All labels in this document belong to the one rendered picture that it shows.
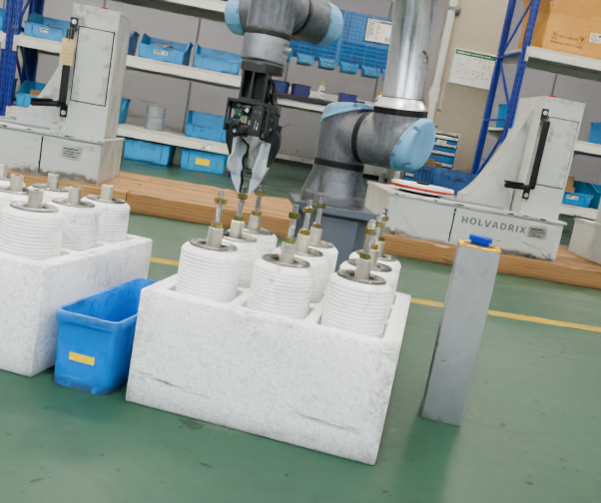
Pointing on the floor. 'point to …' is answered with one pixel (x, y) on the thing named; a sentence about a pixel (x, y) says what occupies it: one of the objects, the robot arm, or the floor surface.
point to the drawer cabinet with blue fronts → (445, 152)
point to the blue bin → (98, 338)
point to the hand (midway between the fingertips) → (246, 185)
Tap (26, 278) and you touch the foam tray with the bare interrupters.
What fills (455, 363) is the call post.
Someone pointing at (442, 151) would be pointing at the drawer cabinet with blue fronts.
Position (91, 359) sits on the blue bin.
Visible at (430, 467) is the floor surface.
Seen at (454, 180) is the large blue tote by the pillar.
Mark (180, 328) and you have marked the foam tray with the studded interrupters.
